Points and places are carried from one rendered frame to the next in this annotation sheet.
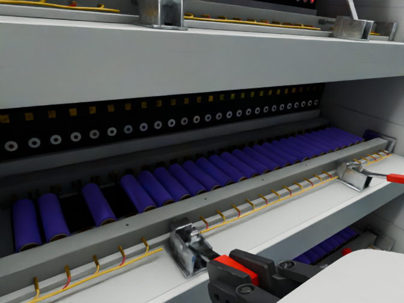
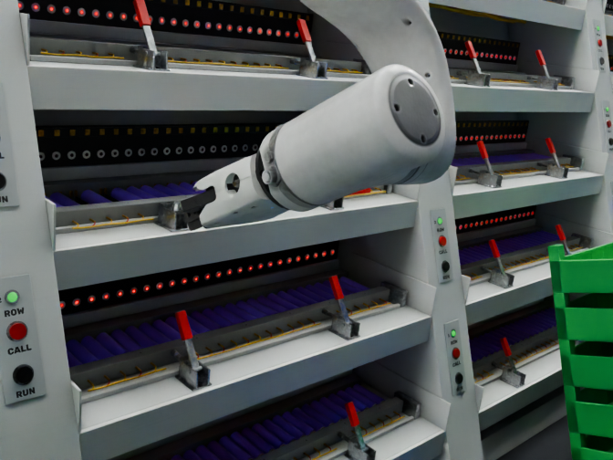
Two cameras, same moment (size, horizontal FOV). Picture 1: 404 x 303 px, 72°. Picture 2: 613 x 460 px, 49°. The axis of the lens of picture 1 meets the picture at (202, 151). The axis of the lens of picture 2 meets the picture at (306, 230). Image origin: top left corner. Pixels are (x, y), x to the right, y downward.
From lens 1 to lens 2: 0.63 m
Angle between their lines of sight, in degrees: 12
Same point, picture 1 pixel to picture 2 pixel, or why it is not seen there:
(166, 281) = (158, 232)
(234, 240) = not seen: hidden behind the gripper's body
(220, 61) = (192, 90)
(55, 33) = (102, 73)
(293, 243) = (259, 234)
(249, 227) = not seen: hidden behind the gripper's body
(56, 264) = (85, 215)
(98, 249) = (109, 212)
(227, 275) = not seen: hidden behind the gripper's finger
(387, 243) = (400, 295)
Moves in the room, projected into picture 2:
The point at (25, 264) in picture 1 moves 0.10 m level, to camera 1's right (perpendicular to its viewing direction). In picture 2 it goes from (68, 209) to (159, 198)
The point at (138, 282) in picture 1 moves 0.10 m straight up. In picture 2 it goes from (139, 232) to (127, 146)
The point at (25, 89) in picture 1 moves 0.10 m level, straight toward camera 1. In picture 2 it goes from (86, 100) to (126, 79)
